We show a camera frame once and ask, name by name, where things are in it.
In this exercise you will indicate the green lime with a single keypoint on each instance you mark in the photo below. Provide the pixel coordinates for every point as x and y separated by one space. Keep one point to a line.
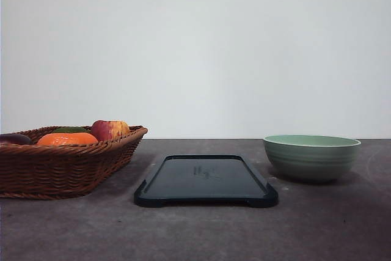
70 130

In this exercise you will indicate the brown wicker basket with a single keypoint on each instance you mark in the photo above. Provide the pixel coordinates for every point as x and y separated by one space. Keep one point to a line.
61 171

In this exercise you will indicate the dark red plum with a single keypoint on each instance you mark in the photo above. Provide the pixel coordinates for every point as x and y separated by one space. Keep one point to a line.
11 138

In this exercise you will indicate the red yellow apple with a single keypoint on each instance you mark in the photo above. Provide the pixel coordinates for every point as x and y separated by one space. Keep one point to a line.
106 130

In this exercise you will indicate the orange tangerine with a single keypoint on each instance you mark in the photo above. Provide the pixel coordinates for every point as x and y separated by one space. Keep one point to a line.
68 139

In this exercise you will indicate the dark rectangular tray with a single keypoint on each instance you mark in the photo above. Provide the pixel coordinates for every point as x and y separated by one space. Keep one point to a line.
205 180

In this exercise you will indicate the green ceramic bowl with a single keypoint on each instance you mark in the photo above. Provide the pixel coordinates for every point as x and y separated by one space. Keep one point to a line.
310 157

